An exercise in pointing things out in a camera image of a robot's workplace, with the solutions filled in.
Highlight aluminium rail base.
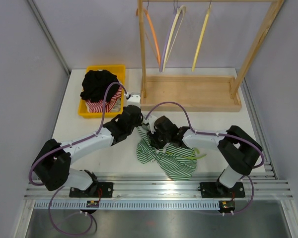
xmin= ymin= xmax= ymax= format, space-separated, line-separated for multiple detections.
xmin=23 ymin=172 xmax=294 ymax=211

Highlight wooden clothes rack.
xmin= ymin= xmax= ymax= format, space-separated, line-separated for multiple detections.
xmin=136 ymin=0 xmax=284 ymax=112

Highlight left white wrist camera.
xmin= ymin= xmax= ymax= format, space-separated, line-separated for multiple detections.
xmin=125 ymin=93 xmax=141 ymax=108

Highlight black tank top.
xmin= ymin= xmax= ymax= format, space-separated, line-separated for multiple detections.
xmin=80 ymin=70 xmax=118 ymax=103

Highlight green hanger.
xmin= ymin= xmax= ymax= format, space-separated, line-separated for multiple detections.
xmin=184 ymin=148 xmax=207 ymax=160

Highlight cream hanger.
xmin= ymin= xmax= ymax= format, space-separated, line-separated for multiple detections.
xmin=161 ymin=4 xmax=187 ymax=71

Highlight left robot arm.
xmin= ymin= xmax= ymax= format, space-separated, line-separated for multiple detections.
xmin=28 ymin=105 xmax=143 ymax=197

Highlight red white striped tank top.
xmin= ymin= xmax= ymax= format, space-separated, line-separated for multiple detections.
xmin=85 ymin=87 xmax=122 ymax=113

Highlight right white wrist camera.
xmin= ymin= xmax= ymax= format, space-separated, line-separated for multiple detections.
xmin=142 ymin=116 xmax=157 ymax=134

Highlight orange hanger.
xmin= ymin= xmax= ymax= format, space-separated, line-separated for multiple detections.
xmin=136 ymin=0 xmax=161 ymax=68

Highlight yellow hanger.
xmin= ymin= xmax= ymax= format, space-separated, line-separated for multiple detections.
xmin=191 ymin=1 xmax=212 ymax=72

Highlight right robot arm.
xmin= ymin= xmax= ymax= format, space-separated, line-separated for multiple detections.
xmin=144 ymin=116 xmax=263 ymax=198

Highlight purple floor cable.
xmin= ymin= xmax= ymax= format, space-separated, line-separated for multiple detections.
xmin=48 ymin=185 xmax=98 ymax=235

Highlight green white striped tank top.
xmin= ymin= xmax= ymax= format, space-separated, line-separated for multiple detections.
xmin=136 ymin=127 xmax=197 ymax=181

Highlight purple hanger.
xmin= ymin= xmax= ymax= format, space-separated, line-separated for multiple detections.
xmin=158 ymin=0 xmax=183 ymax=73

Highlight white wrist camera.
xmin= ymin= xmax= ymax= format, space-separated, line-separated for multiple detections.
xmin=142 ymin=116 xmax=157 ymax=134
xmin=125 ymin=93 xmax=141 ymax=108

